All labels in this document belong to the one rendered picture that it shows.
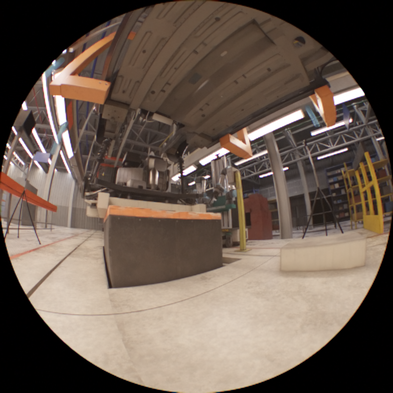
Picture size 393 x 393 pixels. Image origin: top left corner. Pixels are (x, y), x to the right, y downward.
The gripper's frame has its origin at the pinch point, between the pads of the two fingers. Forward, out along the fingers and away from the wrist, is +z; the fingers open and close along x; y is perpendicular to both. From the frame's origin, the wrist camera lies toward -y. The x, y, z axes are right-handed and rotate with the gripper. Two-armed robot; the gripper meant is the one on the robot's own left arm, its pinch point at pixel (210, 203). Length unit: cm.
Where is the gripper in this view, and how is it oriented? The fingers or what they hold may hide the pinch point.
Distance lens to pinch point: 208.9
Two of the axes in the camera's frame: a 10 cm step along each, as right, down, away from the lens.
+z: -3.5, 8.6, -3.7
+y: 8.9, 4.3, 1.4
